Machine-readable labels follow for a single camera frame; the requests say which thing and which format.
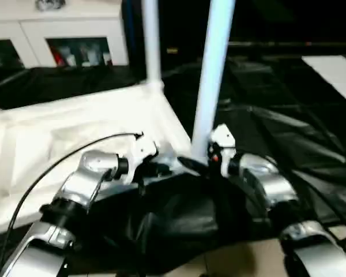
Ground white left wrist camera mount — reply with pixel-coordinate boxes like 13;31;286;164
123;134;160;184

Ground black work mat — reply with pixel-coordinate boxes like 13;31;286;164
0;54;346;275

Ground dark blue upright post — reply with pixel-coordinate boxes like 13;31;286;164
123;0;137;66

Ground white glass-door cabinet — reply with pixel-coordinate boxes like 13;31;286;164
0;5;130;69

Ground white plastic table leg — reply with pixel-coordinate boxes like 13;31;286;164
190;0;237;161
140;0;166;91

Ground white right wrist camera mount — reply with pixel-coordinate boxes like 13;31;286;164
208;123;238;177

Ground white plastic table top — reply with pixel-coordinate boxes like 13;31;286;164
0;80;203;229

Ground long black bar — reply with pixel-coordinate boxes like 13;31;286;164
227;40;346;49

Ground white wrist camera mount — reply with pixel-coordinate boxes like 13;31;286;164
208;123;238;177
123;134;160;184

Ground red packet behind glass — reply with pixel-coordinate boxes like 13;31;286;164
50;44;66;67

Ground patterned bowl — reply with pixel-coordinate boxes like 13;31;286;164
35;0;67;12

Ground flat white sheet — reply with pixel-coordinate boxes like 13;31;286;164
302;55;346;110

